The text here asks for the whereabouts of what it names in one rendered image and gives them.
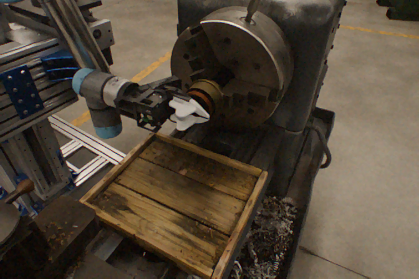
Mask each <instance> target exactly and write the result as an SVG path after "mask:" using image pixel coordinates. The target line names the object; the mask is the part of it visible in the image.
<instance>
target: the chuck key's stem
mask: <svg viewBox="0 0 419 279"><path fill-rule="evenodd" d="M259 2H260V0H249V4H248V7H247V9H246V10H247V14H246V17H245V20H244V21H245V22H247V23H250V21H251V19H252V17H253V14H254V13H256V11H257V9H258V6H259Z"/></svg>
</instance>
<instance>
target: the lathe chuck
mask: <svg viewBox="0 0 419 279"><path fill-rule="evenodd" d="M246 14H247V12H244V11H239V10H222V11H217V12H213V13H211V14H208V15H207V16H205V18H203V19H202V20H200V21H198V22H196V23H194V24H193V25H192V26H189V27H188V28H187V29H185V30H184V31H183V32H182V33H181V35H180V36H179V38H178V39H177V40H176V41H175V43H174V46H173V48H172V51H171V58H170V70H171V76H173V75H177V76H178V77H179V78H180V79H181V81H182V90H183V92H185V93H186V91H187V90H188V89H189V87H190V85H191V84H192V81H191V78H190V75H191V74H192V73H193V71H192V69H191V67H190V65H189V63H188V61H189V60H190V59H191V55H190V53H189V51H188V49H187V47H186V45H185V43H184V40H186V39H187V38H189V37H191V36H192V35H191V32H190V29H191V28H192V27H194V26H197V25H199V24H201V25H202V27H203V29H204V32H205V34H206V36H207V38H208V41H209V43H210V45H211V47H212V50H213V52H214V54H215V56H216V58H217V59H218V62H219V64H220V65H223V66H225V67H227V68H229V69H230V70H231V71H232V72H233V74H234V76H235V77H236V78H237V79H238V80H243V81H246V82H250V83H255V84H258V85H263V86H266V87H270V88H275V89H278V90H281V91H280V95H279V99H278V101H277V102H276V103H275V102H269V103H268V105H267V107H266V108H265V110H264V109H262V108H258V107H255V106H251V105H246V107H245V108H240V107H238V106H233V105H232V107H231V108H230V109H226V108H223V107H222V109H220V111H218V112H216V113H215V114H214V115H213V116H212V117H211V118H209V120H208V121H207V122H208V123H209V124H211V125H214V126H217V127H220V128H224V129H227V130H246V129H250V128H254V127H256V126H259V125H260V124H262V123H264V122H265V121H266V120H267V119H268V118H269V117H270V116H271V115H272V114H273V113H274V111H275V110H276V108H277V106H278V104H279V102H280V101H281V99H282V97H283V96H284V93H285V91H286V89H287V86H288V84H289V82H290V78H291V63H290V59H289V54H288V53H287V50H286V48H285V45H284V43H283V42H282V40H281V38H280V37H279V35H278V34H277V32H276V31H275V30H274V29H273V28H272V27H271V26H269V25H268V24H267V23H265V22H264V21H263V20H261V18H259V17H258V16H255V15H253V17H252V19H251V21H253V22H254V24H253V25H250V24H246V23H244V22H243V21H241V19H242V17H246ZM211 80H212V81H215V82H217V83H218V84H219V85H221V86H222V87H224V86H225V85H226V84H227V83H228V82H229V80H228V79H227V78H226V77H225V76H224V75H223V74H222V72H221V70H220V71H219V72H218V74H217V75H215V76H214V77H213V78H212V79H211Z"/></svg>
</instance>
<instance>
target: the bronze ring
mask: <svg viewBox="0 0 419 279"><path fill-rule="evenodd" d="M221 90H222V88H221V87H220V85H219V84H218V83H216V82H214V81H212V80H205V79H199V80H195V81H194V82H193V83H192V84H191V85H190V87H189V89H188V90H187V91H186V94H187V95H189V96H190V97H191V99H193V100H194V101H196V102H197V103H199V104H200V106H201V107H202V108H203V109H204V110H205V111H206V112H207V114H209V117H210V118H211V117H212V116H213V115H214V114H215V113H216V112H218V111H220V109H222V107H223V104H224V97H223V94H222V92H221Z"/></svg>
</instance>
